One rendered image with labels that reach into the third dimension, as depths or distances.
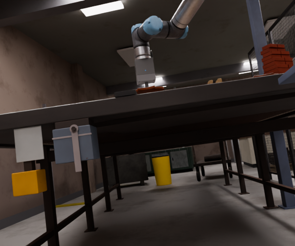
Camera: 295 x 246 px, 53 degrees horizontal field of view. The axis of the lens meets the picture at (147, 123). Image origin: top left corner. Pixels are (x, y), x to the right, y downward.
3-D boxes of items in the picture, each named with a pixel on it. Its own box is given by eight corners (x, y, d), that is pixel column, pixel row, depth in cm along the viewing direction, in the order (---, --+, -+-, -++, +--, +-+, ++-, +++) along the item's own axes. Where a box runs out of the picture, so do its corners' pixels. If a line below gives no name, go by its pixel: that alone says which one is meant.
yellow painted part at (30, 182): (38, 193, 99) (31, 125, 102) (12, 196, 100) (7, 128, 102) (47, 190, 107) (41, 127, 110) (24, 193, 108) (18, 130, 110)
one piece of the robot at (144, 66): (151, 56, 143) (156, 89, 141) (133, 58, 142) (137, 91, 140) (153, 49, 133) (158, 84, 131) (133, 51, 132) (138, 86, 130)
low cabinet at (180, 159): (195, 167, 1047) (191, 146, 1055) (194, 171, 881) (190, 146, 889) (144, 173, 1076) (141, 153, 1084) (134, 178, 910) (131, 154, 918)
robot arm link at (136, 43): (135, 21, 132) (127, 29, 139) (138, 44, 131) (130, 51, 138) (150, 22, 135) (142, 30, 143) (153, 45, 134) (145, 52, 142)
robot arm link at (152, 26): (169, 15, 127) (157, 26, 137) (146, 13, 122) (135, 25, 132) (172, 32, 126) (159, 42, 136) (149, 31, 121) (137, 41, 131)
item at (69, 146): (94, 169, 98) (88, 116, 100) (54, 174, 99) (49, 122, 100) (101, 167, 109) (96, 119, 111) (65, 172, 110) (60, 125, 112)
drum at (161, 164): (156, 184, 656) (152, 156, 663) (174, 182, 650) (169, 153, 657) (154, 186, 617) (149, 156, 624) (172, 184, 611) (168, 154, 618)
